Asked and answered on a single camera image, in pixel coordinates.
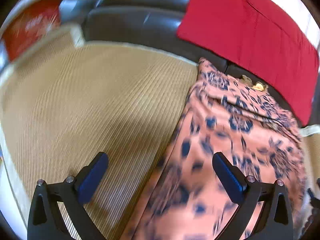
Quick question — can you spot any red printed box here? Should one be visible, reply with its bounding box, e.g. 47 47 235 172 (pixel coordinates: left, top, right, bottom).
2 0 62 61

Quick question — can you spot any dark leather sofa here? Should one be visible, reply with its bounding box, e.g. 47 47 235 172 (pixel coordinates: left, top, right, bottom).
84 0 319 126

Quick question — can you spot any woven bamboo seat mat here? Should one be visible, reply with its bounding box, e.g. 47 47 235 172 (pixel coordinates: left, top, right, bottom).
0 24 320 240

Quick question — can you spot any orange floral garment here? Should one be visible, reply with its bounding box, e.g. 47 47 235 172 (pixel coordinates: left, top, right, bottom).
121 58 306 239

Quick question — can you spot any red cloth on sofa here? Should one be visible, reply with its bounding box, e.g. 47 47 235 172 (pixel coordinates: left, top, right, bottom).
177 0 319 125

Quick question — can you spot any brown yellow garment tag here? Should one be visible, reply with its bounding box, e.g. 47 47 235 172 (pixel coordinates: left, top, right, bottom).
239 75 268 92

